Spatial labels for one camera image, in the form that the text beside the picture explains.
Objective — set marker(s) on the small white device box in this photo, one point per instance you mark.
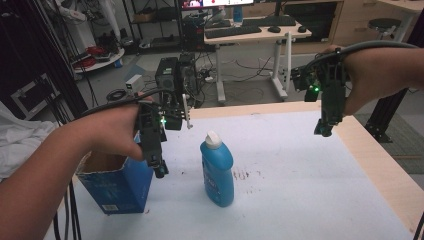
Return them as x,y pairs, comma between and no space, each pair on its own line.
134,83

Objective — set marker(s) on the blue bottle with white cap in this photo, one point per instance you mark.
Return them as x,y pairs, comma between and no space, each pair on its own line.
217,170

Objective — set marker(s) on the round white table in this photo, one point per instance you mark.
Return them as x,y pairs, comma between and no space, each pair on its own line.
100,61

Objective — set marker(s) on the black flight case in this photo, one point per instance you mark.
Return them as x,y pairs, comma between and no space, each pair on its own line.
31,95

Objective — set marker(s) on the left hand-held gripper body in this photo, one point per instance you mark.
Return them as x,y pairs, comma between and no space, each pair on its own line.
151,133

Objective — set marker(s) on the black metal stand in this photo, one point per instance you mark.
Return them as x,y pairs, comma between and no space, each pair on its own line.
386,116

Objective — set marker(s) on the black computer mouse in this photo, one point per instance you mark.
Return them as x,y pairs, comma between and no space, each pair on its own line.
274,29
302,29

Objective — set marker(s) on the black computer with red trim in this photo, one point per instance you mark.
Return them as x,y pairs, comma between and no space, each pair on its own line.
193,33

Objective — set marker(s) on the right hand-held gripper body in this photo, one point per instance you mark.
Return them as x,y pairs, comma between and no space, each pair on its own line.
331,86

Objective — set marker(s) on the blue cardboard box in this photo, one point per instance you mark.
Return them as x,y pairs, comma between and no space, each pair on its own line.
116,186

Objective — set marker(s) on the computer monitor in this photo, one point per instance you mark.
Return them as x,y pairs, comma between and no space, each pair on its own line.
216,2

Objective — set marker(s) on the small blue bottle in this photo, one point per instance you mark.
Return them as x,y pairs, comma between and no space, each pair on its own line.
237,15

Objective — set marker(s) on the white table mat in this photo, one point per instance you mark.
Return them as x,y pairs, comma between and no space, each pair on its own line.
283,186

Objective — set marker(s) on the black metal shelf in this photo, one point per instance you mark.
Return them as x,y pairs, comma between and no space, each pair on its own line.
153,20

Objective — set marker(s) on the black computer tower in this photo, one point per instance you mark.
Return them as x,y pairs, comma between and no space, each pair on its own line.
189,73
166,75

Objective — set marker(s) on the wooden desk with white legs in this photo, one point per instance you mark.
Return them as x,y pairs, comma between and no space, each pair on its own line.
260,35

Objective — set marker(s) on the wooden cabinet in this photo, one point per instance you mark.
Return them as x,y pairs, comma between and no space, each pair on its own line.
353,23

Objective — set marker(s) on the white power strip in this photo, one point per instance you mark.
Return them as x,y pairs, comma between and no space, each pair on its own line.
207,79

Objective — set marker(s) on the person's right hand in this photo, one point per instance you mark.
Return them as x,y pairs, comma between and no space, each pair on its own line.
373,73

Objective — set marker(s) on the black keyboard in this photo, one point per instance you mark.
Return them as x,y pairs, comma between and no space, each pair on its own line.
268,21
233,31

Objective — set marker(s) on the person's left hand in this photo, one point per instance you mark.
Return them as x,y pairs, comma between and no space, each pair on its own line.
110,130

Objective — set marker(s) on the white cloth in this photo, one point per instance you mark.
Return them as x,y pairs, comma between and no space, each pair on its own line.
20,140

